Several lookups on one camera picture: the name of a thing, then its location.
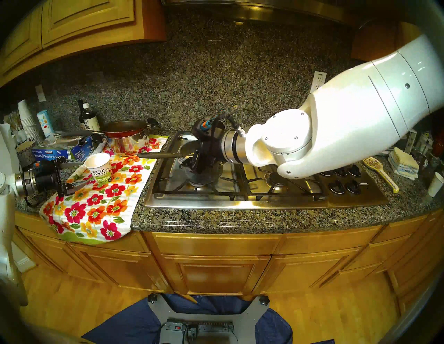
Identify wooden wall cabinet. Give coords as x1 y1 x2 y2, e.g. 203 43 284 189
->
0 0 166 87
351 21 422 63

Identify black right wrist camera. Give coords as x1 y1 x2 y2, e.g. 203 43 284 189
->
192 117 215 135

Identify folded dish cloths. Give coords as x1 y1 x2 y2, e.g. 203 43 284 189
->
388 147 419 181

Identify white wall outlet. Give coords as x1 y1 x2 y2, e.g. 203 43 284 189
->
311 71 327 92

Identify dark grey saucepan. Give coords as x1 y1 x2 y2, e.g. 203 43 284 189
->
180 140 226 187

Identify wooden base cabinet run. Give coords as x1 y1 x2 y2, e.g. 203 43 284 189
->
0 208 444 309

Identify crumpled foil sheet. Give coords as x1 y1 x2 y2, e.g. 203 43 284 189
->
43 133 87 146

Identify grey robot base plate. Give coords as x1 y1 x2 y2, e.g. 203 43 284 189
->
147 293 270 344

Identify white paper cup stack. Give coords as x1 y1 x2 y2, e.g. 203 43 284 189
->
17 100 44 143

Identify small white cup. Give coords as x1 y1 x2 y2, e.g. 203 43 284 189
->
427 172 444 198

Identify red frying pan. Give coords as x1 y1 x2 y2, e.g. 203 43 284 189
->
61 120 149 140

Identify stainless gas cooktop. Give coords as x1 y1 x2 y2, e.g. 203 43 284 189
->
143 130 389 210

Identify dark bottle white cap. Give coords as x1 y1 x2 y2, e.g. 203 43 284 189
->
83 103 100 131

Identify blue foil sheet box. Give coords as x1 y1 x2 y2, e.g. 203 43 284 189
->
31 134 95 163

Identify white paper towel roll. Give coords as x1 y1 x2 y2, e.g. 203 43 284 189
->
0 123 22 177

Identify blue fabric cover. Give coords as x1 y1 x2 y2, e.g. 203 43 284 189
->
82 294 335 344

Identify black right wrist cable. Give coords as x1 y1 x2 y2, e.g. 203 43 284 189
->
213 109 251 136

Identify white cup with wooden sticks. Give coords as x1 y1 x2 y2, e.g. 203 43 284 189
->
7 111 28 143

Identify white paper oats cup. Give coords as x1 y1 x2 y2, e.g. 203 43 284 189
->
84 153 112 185

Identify yellow ceramic spoon rest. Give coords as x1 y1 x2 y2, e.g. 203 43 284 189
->
362 157 399 194

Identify patterned round canister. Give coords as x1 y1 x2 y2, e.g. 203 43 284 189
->
15 139 37 168

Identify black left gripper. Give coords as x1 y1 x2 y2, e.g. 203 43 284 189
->
33 160 91 199

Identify steel range hood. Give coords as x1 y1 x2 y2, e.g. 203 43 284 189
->
161 0 375 28

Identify shiny steel pot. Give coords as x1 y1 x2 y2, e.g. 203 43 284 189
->
106 118 160 156

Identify grey power strip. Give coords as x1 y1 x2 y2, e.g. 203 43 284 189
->
166 319 234 333

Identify floral kitchen towel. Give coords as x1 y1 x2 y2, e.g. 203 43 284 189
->
39 135 169 245

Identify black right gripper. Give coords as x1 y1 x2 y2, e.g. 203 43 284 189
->
181 120 227 174

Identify black handled metal spoon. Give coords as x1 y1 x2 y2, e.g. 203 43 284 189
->
138 152 189 159

